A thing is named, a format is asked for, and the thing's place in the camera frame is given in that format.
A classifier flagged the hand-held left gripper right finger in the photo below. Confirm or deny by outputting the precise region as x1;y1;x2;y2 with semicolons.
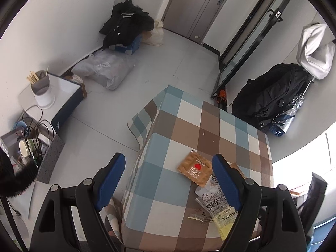
211;154;307;252

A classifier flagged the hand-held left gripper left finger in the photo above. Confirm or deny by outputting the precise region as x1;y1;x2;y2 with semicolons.
31;152;126;252

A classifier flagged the brown paper wrapper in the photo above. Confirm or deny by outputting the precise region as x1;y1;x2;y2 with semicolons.
230;162;246;179

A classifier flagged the clear printed bread wrapper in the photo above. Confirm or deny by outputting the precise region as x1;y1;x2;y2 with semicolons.
195;173;239;223

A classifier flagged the orange snack packet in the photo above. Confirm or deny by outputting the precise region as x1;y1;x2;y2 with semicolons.
177;151;214;188

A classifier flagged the yellow packet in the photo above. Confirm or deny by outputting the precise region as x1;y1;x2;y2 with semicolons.
212;206;239;241

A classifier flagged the small torn wrapper strip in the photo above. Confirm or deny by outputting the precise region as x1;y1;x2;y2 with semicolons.
188;211;208;223

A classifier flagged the grey storage box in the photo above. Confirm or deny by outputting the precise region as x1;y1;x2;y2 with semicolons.
0;130;66;184

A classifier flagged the checkered tablecloth table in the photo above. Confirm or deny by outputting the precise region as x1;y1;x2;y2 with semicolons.
105;85;273;252

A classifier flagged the bright window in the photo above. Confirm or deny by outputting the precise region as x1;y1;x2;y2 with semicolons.
272;131;336;189

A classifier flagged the orange and black item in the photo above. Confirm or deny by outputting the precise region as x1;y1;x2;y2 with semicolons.
214;89;228;109

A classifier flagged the paper cup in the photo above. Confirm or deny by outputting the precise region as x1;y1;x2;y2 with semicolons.
18;139;37;163

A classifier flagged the silver folding umbrella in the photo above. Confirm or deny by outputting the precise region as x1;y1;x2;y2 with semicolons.
270;79;314;137

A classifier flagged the black fur-trimmed cloth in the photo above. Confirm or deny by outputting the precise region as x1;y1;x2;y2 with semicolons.
0;150;39;198

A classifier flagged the brown cardboard box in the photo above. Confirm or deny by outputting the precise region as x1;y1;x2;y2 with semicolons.
63;75;88;97

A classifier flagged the black backpack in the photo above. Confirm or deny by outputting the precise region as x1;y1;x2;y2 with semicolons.
231;63;313;133

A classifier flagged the white-topped navy box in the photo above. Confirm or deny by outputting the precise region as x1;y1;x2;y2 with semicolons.
18;73;87;137

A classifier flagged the blue bowl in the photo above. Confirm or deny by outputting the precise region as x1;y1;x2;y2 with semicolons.
13;121;28;137

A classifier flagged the grey and white utensil holder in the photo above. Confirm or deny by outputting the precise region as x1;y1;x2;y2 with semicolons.
30;70;56;109

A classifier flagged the grey plastic bag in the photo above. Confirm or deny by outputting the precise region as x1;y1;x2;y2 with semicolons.
71;50;137;91

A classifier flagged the bundle of wooden chopsticks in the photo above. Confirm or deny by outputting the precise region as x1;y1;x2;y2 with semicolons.
26;67;50;84

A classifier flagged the blue box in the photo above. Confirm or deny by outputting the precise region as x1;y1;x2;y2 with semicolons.
109;35;143;56

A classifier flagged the black framed glass door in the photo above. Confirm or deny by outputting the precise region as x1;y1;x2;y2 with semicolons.
211;0;297;103

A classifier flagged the beige tote bag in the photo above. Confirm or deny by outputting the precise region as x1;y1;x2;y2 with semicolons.
143;20;164;46

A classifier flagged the white hanging bag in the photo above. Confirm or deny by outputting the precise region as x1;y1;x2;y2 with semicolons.
297;22;336;80

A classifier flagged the black jacket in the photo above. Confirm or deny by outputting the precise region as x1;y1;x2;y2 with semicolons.
99;0;155;49

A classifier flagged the grey door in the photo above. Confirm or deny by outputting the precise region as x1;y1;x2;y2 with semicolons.
161;0;237;41

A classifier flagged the black cable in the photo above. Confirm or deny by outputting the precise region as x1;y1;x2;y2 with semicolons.
15;105;57;160

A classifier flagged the black glass door handle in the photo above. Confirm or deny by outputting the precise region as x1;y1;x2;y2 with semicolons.
268;9;284;21

